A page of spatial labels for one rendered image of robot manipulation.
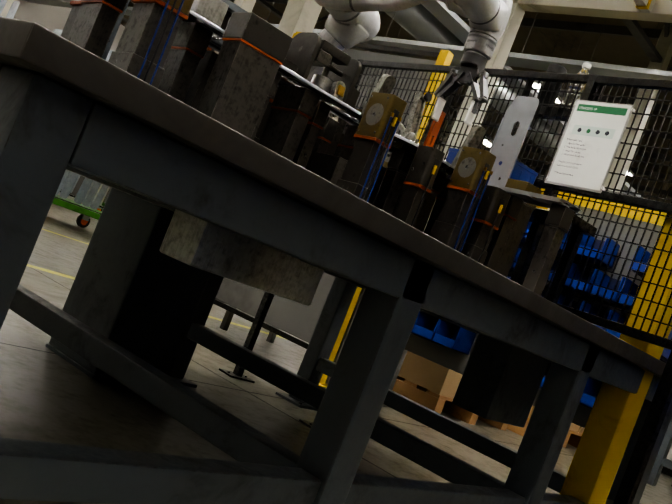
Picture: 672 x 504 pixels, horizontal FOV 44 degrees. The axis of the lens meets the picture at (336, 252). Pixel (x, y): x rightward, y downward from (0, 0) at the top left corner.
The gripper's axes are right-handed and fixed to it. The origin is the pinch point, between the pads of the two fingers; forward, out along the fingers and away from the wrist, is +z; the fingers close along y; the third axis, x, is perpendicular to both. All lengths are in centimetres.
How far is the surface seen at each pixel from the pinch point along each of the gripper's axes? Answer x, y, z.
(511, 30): 328, -300, -191
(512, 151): 26.6, 4.0, -0.6
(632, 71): 833, -523, -379
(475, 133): -7.2, 18.0, 5.7
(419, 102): 0.0, -15.9, -3.8
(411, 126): -1.6, -13.6, 4.7
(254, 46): -84, 21, 17
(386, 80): -41.9, 15.4, 6.1
